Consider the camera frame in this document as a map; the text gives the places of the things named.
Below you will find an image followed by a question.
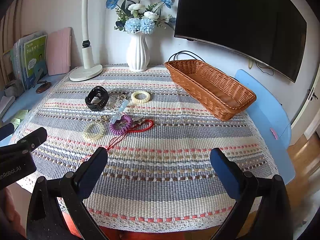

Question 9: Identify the pink sticker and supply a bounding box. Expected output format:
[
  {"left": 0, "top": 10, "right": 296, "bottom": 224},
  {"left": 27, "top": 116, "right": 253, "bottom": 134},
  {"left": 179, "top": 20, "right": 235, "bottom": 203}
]
[{"left": 270, "top": 127, "right": 278, "bottom": 140}]

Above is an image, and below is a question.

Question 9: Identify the black wall television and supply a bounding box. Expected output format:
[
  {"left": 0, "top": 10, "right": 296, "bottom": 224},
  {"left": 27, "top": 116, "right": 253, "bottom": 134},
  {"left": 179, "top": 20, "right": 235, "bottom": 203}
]
[{"left": 175, "top": 0, "right": 307, "bottom": 81}]

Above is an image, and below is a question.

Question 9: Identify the cream spiral hair tie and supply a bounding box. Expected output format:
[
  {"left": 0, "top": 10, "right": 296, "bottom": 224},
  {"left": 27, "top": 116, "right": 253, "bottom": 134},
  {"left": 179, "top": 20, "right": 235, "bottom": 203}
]
[{"left": 131, "top": 90, "right": 152, "bottom": 104}]

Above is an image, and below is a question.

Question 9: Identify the white ribbed vase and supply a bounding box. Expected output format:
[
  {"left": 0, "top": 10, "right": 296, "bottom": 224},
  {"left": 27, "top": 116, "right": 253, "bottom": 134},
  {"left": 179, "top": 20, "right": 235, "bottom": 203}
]
[{"left": 126, "top": 32, "right": 150, "bottom": 72}]

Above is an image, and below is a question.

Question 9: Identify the black cable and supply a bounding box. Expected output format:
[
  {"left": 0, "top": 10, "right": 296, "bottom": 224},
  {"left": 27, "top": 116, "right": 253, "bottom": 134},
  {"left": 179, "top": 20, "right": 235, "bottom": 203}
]
[{"left": 167, "top": 50, "right": 206, "bottom": 63}]

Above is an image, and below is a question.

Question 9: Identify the small brown stand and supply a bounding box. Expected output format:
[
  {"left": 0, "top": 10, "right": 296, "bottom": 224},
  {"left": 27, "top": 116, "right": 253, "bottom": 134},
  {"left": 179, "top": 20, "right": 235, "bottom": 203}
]
[{"left": 34, "top": 68, "right": 52, "bottom": 94}]

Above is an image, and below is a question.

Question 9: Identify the blue white flower bouquet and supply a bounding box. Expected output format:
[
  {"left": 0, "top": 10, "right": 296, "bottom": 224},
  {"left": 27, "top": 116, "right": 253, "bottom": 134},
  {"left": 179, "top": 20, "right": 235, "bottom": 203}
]
[{"left": 105, "top": 0, "right": 176, "bottom": 35}]

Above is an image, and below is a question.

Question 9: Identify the light blue hair clip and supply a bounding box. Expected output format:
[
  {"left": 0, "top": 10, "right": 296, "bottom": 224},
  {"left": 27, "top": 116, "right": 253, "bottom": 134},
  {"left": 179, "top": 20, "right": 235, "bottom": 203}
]
[{"left": 110, "top": 99, "right": 129, "bottom": 124}]

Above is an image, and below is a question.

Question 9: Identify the black wrist watch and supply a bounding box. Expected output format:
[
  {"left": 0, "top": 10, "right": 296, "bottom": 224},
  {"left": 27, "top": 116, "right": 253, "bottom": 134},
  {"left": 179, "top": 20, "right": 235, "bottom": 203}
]
[{"left": 85, "top": 86, "right": 109, "bottom": 112}]

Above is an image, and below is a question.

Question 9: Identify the brown wicker basket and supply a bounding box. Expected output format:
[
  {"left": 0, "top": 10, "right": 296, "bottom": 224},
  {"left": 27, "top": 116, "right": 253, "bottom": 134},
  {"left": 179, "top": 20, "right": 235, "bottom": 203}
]
[{"left": 164, "top": 60, "right": 257, "bottom": 121}]

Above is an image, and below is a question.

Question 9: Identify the blue chair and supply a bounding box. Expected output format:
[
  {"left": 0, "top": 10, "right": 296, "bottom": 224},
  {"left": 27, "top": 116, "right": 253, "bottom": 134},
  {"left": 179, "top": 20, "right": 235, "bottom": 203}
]
[{"left": 235, "top": 69, "right": 296, "bottom": 185}]

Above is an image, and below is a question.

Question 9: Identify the purple spiral hair tie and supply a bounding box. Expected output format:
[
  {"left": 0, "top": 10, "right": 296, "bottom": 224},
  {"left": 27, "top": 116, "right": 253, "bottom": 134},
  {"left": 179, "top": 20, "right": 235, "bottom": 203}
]
[{"left": 109, "top": 114, "right": 134, "bottom": 136}]

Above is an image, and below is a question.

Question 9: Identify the pink folder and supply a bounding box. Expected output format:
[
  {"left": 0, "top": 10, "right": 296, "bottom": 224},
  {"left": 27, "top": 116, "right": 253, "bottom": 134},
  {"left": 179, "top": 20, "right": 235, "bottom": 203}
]
[{"left": 46, "top": 27, "right": 72, "bottom": 76}]

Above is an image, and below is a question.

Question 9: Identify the white door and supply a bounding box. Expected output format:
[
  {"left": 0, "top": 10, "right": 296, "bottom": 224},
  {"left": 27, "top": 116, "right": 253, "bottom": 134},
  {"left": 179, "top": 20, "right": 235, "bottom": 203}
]
[{"left": 290, "top": 68, "right": 319, "bottom": 146}]

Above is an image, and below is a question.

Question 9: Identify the striped woven tablecloth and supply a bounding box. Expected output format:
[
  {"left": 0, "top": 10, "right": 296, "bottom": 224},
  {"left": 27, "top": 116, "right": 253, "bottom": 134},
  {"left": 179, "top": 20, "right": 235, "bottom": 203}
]
[{"left": 12, "top": 65, "right": 278, "bottom": 233}]

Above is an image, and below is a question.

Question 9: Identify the white desk lamp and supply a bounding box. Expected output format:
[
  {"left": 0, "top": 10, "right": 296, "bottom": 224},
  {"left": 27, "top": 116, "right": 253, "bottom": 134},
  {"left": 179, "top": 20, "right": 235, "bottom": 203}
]
[{"left": 69, "top": 0, "right": 103, "bottom": 82}]

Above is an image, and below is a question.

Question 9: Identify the green book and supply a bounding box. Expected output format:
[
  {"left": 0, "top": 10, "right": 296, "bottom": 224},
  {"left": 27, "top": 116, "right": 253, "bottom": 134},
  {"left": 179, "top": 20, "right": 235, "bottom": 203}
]
[{"left": 23, "top": 34, "right": 48, "bottom": 89}]

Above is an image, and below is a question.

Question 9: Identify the clear yellow spiral hair tie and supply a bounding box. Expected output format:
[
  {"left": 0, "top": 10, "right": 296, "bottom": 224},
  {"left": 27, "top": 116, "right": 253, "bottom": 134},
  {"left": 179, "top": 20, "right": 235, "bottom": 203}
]
[{"left": 82, "top": 121, "right": 106, "bottom": 141}]

